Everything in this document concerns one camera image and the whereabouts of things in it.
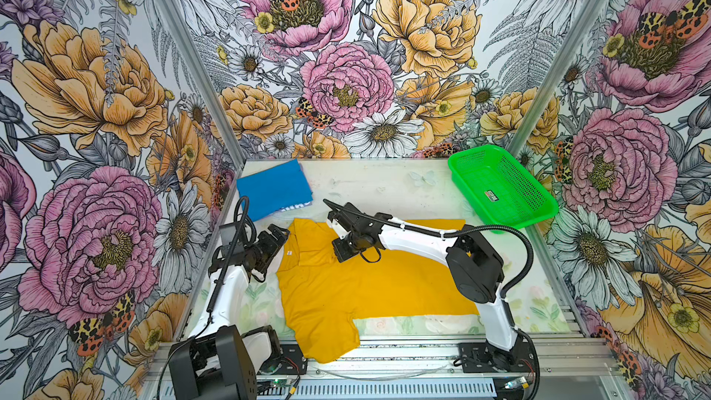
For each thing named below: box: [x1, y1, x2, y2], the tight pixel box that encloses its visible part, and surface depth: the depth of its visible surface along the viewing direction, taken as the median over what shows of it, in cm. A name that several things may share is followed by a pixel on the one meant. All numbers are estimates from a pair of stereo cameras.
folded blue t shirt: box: [236, 158, 313, 224], surface depth 116 cm
